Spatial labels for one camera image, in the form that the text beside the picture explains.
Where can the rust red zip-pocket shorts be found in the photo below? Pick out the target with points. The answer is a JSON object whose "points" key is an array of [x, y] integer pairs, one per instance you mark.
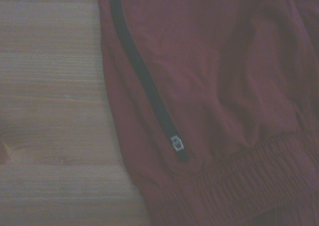
{"points": [[211, 74]]}

